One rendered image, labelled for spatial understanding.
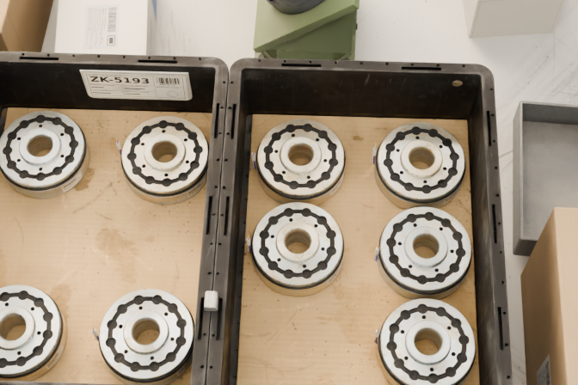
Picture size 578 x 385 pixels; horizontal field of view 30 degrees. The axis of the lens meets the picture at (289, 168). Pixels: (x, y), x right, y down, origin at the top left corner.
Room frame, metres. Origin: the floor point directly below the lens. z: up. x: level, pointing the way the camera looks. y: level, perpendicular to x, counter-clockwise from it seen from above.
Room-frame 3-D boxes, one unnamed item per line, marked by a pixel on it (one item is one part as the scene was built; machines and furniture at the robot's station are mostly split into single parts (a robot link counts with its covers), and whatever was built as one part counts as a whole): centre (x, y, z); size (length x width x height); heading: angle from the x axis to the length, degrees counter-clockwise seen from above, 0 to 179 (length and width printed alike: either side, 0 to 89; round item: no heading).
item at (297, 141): (0.58, -0.01, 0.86); 0.05 x 0.05 x 0.01
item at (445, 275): (0.46, -0.15, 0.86); 0.10 x 0.10 x 0.01
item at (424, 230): (0.46, -0.15, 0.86); 0.05 x 0.05 x 0.01
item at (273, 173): (0.58, -0.01, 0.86); 0.10 x 0.10 x 0.01
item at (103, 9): (0.86, 0.24, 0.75); 0.20 x 0.12 x 0.09; 1
